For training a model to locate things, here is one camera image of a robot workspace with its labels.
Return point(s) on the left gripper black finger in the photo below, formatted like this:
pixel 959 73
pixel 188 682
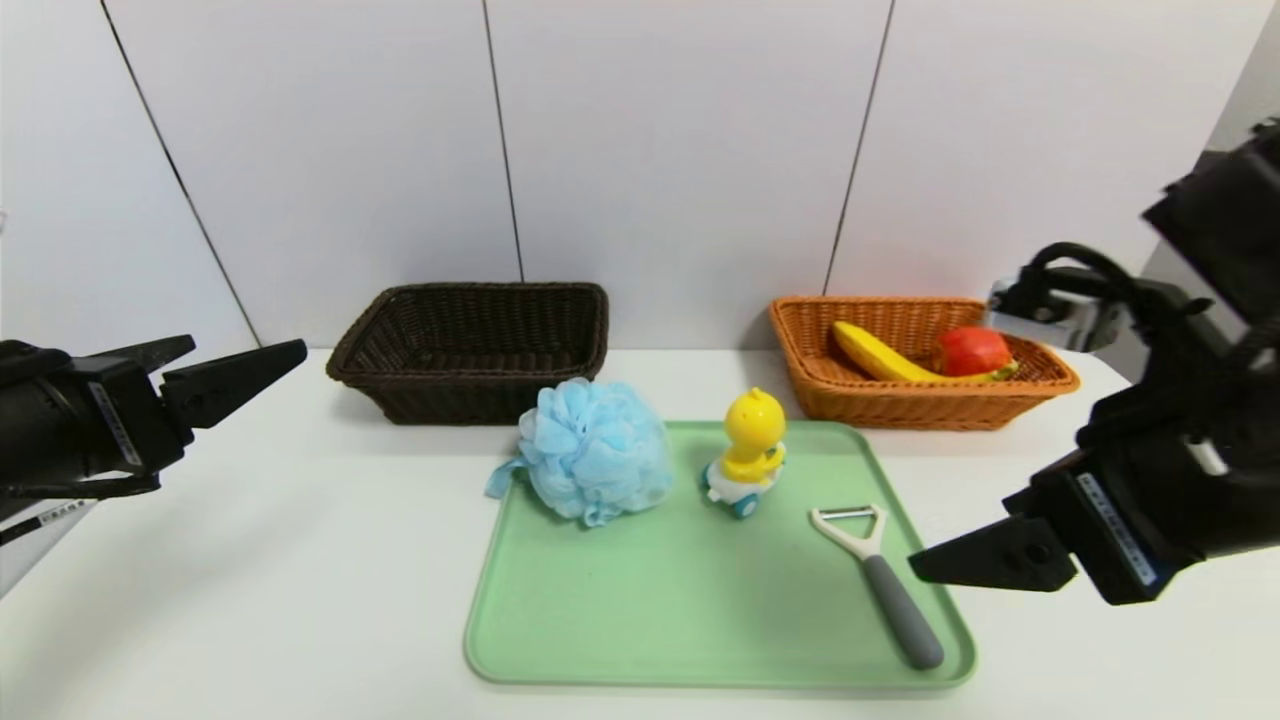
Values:
pixel 150 355
pixel 225 385

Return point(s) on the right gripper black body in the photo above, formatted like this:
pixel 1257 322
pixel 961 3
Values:
pixel 1110 530

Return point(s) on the green plastic tray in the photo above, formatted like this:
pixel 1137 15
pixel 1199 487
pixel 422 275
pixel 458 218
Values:
pixel 700 600

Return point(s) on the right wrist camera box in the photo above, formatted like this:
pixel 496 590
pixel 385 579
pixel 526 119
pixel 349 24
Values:
pixel 1050 318

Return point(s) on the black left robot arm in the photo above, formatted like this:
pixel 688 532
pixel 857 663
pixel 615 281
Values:
pixel 30 420

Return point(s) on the yellow duck toy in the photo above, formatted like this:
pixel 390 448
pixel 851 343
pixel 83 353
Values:
pixel 753 425

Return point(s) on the blue mesh bath sponge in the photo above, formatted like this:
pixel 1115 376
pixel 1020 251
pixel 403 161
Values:
pixel 595 450

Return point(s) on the dark brown wicker basket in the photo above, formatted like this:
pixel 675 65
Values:
pixel 400 400

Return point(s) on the orange wicker basket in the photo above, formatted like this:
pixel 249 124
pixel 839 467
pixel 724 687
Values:
pixel 900 408

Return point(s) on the red apple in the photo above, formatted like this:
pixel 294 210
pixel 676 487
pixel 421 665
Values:
pixel 972 352

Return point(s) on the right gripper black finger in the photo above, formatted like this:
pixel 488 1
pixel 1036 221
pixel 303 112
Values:
pixel 1010 558

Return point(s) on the yellow banana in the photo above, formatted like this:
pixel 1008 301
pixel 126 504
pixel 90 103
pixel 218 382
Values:
pixel 870 350

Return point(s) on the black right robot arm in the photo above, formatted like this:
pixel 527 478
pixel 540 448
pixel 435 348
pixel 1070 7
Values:
pixel 1220 450

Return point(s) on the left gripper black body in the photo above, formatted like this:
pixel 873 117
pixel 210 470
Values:
pixel 122 420

